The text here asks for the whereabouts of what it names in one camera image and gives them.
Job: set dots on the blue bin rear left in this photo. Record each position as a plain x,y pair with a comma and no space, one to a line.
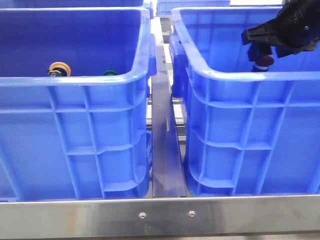
8,4

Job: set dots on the empty blue plastic bin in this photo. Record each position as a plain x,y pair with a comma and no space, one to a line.
247,133

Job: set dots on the yellow push button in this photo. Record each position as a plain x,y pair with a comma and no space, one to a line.
59,69

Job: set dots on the blue bin with buttons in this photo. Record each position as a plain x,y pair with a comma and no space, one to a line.
78,137

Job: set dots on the red push button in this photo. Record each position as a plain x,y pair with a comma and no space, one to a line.
262,64

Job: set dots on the steel shelf front rail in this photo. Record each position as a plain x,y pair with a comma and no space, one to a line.
179,216

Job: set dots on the blue crate far centre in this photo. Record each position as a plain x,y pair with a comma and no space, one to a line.
164,7

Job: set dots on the steel divider strip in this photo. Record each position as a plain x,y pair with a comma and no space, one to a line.
168,179

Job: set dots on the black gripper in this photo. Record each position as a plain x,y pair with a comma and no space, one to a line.
295,29

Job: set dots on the green push button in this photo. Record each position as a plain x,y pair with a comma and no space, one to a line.
110,73

